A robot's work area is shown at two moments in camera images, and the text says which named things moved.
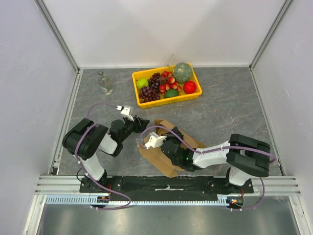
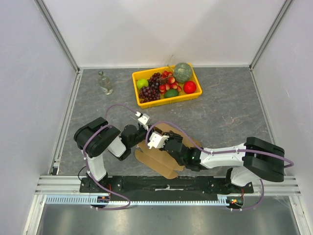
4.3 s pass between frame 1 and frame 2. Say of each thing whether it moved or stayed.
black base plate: stayed
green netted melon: stayed
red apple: stayed
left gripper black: moved
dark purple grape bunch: stayed
